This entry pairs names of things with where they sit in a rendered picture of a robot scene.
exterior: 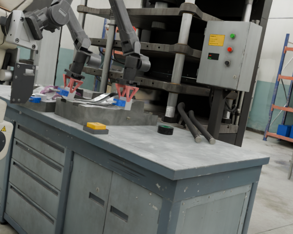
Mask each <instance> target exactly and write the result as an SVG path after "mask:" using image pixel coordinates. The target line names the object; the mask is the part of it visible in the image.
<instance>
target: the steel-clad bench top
mask: <svg viewBox="0 0 293 234"><path fill-rule="evenodd" d="M10 94H11V86H9V85H0V97H2V98H5V99H7V100H10V97H9V96H8V95H10ZM28 109H30V108H28ZM31 110H33V111H35V112H37V113H40V114H42V115H44V116H47V117H49V118H51V119H54V120H56V121H58V122H61V123H63V124H66V125H68V126H70V127H73V128H75V129H77V130H80V131H82V132H85V133H87V134H89V135H92V136H94V137H96V138H98V139H101V140H103V141H105V142H108V143H110V144H113V145H115V146H117V147H120V148H122V149H124V150H127V151H129V152H131V153H134V154H136V155H138V156H140V157H143V158H145V159H148V160H150V161H152V162H155V163H157V164H159V165H162V166H164V167H166V168H169V169H171V170H174V171H177V170H183V169H192V168H199V167H205V166H212V165H219V164H225V163H234V162H241V161H248V160H254V159H261V158H267V157H270V156H267V155H264V154H261V153H258V152H255V151H251V150H248V149H245V148H242V147H238V146H235V145H232V144H229V143H225V142H222V141H219V140H216V139H215V141H216V142H215V144H210V143H209V142H208V141H207V139H206V138H205V137H204V136H203V135H200V137H201V139H202V141H201V142H200V143H198V142H196V141H195V139H194V137H193V136H192V134H191V132H190V131H187V130H183V129H180V128H177V127H173V126H171V127H173V128H174V130H173V135H163V134H160V133H158V132H157V130H158V125H166V126H170V125H167V124H164V123H160V122H157V125H156V126H117V125H106V129H108V130H109V132H108V134H96V135H94V134H91V133H89V132H86V131H84V130H83V125H81V124H78V123H76V122H73V121H71V120H68V119H66V118H63V117H61V116H58V115H56V114H54V112H42V111H38V110H34V109H31Z"/></svg>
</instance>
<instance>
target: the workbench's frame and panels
mask: <svg viewBox="0 0 293 234"><path fill-rule="evenodd" d="M0 99H2V100H3V101H5V102H6V103H7V107H6V112H5V115H4V119H3V120H5V121H7V122H10V123H12V124H13V131H12V135H11V139H10V143H9V147H8V151H7V154H6V156H5V157H4V158H3V159H1V160H0V224H1V225H6V224H7V223H9V224H10V225H11V226H12V227H13V228H14V229H15V230H16V231H17V232H18V233H19V234H247V232H248V227H249V223H250V219H251V214H252V209H253V204H254V200H255V195H256V191H257V186H258V182H259V179H260V174H261V169H262V165H265V164H269V160H270V158H269V157H267V158H261V159H254V160H248V161H241V162H232V163H225V164H219V165H212V166H205V167H199V168H192V169H183V170H177V171H174V170H171V169H169V168H166V167H164V166H162V165H159V164H157V163H155V162H152V161H150V160H148V159H145V158H143V157H140V156H138V155H136V154H134V153H131V152H129V151H127V150H124V149H122V148H120V147H117V146H115V145H113V144H110V143H108V142H105V141H103V140H101V139H98V138H96V137H94V136H92V135H89V134H87V133H85V132H82V131H80V130H77V129H75V128H73V127H70V126H68V125H66V124H63V123H61V122H58V121H56V120H54V119H51V118H49V117H47V116H44V115H42V114H40V113H37V112H35V111H33V110H31V109H28V108H26V107H23V106H20V105H16V104H10V101H9V100H7V99H5V98H2V97H0Z"/></svg>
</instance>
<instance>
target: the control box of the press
mask: <svg viewBox="0 0 293 234"><path fill-rule="evenodd" d="M261 31H262V27H261V26H259V25H257V24H255V23H252V22H249V21H208V22H207V26H206V28H205V32H204V35H205V38H204V43H203V48H202V54H201V58H200V65H199V69H197V74H196V75H197V81H196V82H197V83H198V84H204V85H206V86H208V88H211V89H210V93H209V104H210V108H211V112H210V117H209V122H208V127H207V131H208V133H209V134H210V135H211V136H212V137H213V138H214V139H216V140H218V136H219V131H220V125H221V120H222V115H223V110H224V106H225V101H226V97H227V96H228V94H229V93H230V92H231V91H233V92H235V91H246V92H249V89H250V85H251V80H252V75H253V70H254V65H255V60H256V56H257V51H258V47H259V42H260V36H261ZM212 93H214V96H213V102H212Z"/></svg>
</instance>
